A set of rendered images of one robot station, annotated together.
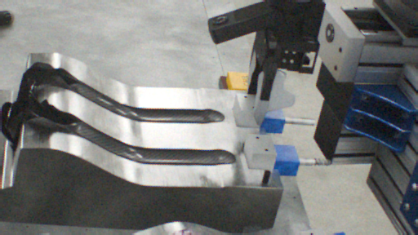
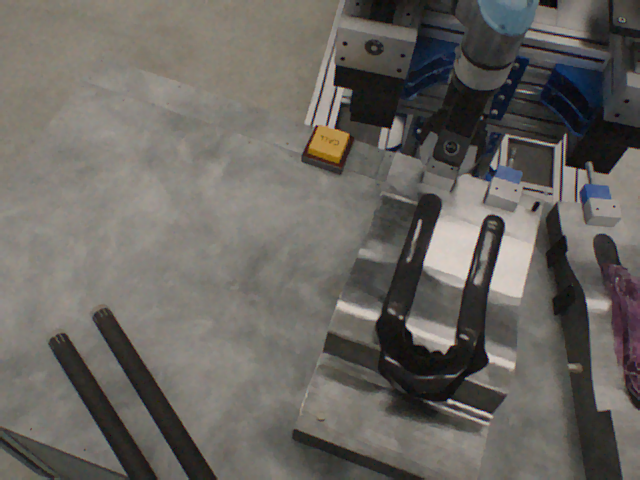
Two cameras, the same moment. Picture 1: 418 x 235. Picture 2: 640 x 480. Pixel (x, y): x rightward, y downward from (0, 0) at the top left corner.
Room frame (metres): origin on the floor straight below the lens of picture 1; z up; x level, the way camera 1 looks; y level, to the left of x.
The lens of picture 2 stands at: (1.04, 0.64, 1.81)
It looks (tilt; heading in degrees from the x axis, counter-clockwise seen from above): 60 degrees down; 296
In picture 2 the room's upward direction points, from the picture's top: 8 degrees clockwise
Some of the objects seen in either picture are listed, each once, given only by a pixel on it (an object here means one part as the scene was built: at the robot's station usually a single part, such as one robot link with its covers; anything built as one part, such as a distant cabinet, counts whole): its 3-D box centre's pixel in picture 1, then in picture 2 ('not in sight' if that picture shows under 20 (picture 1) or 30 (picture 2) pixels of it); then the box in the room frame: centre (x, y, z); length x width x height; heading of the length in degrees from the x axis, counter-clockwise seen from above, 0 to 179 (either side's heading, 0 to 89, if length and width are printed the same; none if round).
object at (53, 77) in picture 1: (117, 114); (445, 285); (1.07, 0.13, 0.92); 0.35 x 0.16 x 0.09; 103
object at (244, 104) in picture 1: (275, 118); (445, 156); (1.18, -0.11, 0.89); 0.13 x 0.05 x 0.05; 103
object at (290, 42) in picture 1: (287, 29); (468, 98); (1.18, -0.10, 1.05); 0.09 x 0.08 x 0.12; 103
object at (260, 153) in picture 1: (289, 160); (506, 177); (1.08, -0.14, 0.89); 0.13 x 0.05 x 0.05; 103
